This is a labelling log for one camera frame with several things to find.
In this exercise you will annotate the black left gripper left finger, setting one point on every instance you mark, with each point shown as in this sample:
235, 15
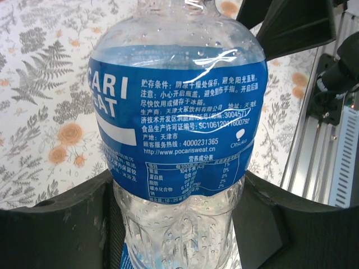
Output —
50, 232

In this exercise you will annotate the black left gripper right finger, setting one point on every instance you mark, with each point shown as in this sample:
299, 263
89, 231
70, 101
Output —
303, 238

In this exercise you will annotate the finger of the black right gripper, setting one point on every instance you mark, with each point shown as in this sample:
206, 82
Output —
297, 25
252, 12

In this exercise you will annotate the blue label Pocari Sweat bottle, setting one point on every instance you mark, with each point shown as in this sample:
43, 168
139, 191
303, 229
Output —
179, 112

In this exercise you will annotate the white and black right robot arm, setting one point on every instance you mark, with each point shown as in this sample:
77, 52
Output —
347, 61

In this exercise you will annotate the small controller circuit board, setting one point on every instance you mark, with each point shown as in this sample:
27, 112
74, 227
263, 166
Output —
353, 101

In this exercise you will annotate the grooved aluminium mounting rail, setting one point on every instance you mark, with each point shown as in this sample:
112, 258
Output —
308, 154

